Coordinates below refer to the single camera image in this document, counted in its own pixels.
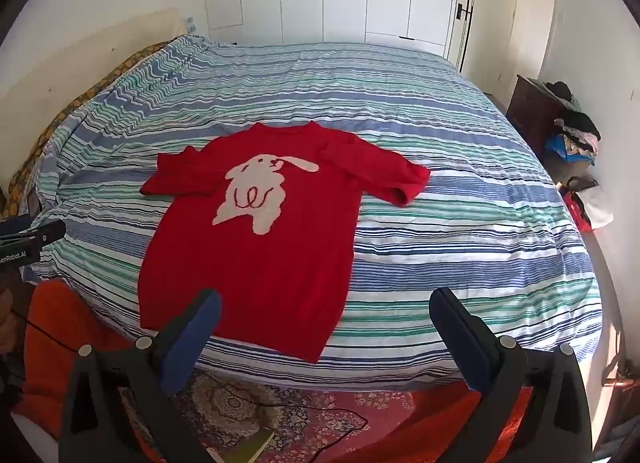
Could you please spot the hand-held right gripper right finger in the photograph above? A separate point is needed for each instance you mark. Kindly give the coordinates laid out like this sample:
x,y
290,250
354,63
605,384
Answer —
x,y
462,338

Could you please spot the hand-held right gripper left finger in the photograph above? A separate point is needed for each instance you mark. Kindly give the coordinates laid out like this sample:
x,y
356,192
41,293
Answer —
x,y
192,338

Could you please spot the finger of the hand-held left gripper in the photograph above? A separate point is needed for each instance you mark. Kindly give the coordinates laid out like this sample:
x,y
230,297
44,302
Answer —
x,y
50,233

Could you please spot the red sweater with white rabbit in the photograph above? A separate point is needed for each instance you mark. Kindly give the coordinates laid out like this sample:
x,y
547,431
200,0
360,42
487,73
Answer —
x,y
260,268

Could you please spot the pile of clothes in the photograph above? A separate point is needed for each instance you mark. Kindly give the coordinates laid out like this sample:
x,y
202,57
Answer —
x,y
575,138

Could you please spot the orange cloth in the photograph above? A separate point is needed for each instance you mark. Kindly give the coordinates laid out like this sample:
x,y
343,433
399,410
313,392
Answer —
x,y
55,313

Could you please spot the orange patterned bed sheet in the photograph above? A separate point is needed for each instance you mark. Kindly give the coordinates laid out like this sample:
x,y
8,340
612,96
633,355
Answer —
x,y
65,113

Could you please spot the red patterned rug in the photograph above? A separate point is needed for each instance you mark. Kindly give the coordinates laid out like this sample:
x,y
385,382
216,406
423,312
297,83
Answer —
x,y
350,393

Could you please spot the green book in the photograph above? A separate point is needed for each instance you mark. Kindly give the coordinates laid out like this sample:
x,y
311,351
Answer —
x,y
252,448

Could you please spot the cream bed headboard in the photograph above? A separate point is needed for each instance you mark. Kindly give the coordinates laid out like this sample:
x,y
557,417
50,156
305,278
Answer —
x,y
75,68

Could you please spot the red bag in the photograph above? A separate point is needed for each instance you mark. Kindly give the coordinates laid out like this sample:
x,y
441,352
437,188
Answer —
x,y
579,215

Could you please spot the white bag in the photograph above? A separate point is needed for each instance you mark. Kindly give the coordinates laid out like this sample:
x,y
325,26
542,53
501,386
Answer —
x,y
600,205

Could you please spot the dark wooden cabinet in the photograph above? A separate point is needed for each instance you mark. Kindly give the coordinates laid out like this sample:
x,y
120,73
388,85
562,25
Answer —
x,y
525,108

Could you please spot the light patterned pillow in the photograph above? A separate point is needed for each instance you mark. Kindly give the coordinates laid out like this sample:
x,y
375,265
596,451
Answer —
x,y
190,27

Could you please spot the blue green striped duvet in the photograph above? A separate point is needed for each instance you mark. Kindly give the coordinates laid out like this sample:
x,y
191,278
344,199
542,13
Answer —
x,y
400,93

